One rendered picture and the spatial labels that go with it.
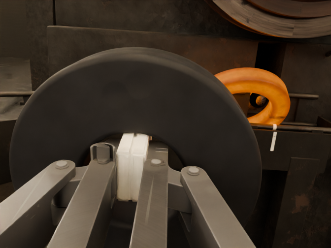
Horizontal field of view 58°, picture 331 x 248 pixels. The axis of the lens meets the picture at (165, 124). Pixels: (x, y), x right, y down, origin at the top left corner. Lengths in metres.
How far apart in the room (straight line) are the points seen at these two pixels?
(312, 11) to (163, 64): 0.46
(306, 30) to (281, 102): 0.13
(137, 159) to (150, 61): 0.05
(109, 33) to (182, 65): 0.52
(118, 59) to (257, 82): 0.40
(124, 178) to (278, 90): 0.43
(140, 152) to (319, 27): 0.51
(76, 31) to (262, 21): 0.37
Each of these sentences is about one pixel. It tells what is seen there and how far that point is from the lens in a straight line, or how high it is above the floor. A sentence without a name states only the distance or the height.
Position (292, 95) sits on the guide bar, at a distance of 0.71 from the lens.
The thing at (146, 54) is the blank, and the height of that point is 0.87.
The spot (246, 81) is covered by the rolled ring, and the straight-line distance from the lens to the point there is 0.53.
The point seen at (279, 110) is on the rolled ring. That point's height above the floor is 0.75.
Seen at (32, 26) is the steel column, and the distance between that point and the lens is 3.38.
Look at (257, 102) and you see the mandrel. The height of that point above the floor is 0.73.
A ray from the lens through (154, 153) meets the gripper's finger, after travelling 0.17.
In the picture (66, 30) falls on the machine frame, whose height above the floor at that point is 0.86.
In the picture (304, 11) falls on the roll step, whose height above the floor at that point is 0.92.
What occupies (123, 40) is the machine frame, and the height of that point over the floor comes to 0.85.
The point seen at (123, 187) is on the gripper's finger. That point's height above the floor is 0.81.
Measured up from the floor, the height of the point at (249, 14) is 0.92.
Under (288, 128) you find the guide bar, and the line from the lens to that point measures 0.64.
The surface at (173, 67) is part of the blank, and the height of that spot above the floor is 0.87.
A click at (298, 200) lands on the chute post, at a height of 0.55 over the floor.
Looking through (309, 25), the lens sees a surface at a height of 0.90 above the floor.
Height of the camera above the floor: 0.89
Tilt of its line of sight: 18 degrees down
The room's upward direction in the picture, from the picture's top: 4 degrees clockwise
